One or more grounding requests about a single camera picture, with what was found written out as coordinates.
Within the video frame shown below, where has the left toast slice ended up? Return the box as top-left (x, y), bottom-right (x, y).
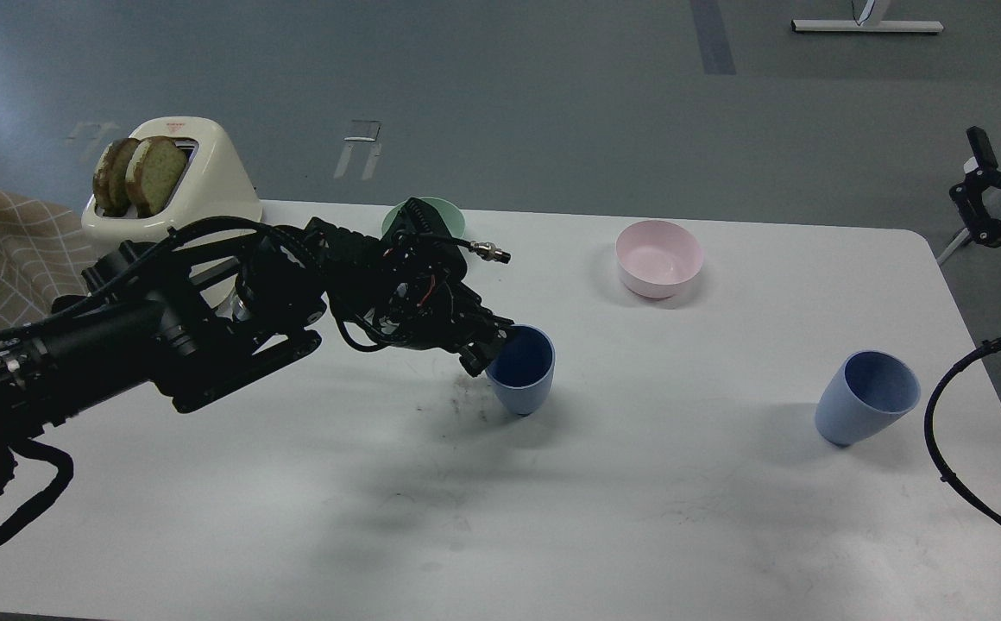
top-left (91, 137), bottom-right (141, 217)

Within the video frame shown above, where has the right toast slice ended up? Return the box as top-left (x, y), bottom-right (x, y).
top-left (125, 136), bottom-right (188, 219)

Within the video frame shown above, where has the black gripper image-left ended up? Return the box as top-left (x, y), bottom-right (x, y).
top-left (328, 199), bottom-right (513, 377)

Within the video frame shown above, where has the black gripper image-right finger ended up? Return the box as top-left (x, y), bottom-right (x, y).
top-left (949, 126), bottom-right (1001, 248)

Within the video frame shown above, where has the cream white toaster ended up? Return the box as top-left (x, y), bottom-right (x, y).
top-left (81, 116), bottom-right (262, 256)

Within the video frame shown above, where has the blue cup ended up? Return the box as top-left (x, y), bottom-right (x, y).
top-left (486, 323), bottom-right (557, 417)
top-left (815, 350), bottom-right (922, 447)

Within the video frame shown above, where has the green bowl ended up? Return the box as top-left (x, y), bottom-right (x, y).
top-left (379, 196), bottom-right (466, 237)

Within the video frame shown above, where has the white desk leg base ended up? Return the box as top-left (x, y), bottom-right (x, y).
top-left (790, 1), bottom-right (945, 35)

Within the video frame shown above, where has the pink bowl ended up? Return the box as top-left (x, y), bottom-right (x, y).
top-left (614, 220), bottom-right (706, 299)

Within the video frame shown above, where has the beige checkered cloth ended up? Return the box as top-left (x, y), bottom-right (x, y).
top-left (0, 190), bottom-right (98, 329)

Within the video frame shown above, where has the black cable image-left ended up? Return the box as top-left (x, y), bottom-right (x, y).
top-left (0, 439), bottom-right (74, 547)

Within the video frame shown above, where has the toast slice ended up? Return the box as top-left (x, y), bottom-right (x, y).
top-left (125, 136), bottom-right (188, 219)
top-left (91, 137), bottom-right (141, 217)

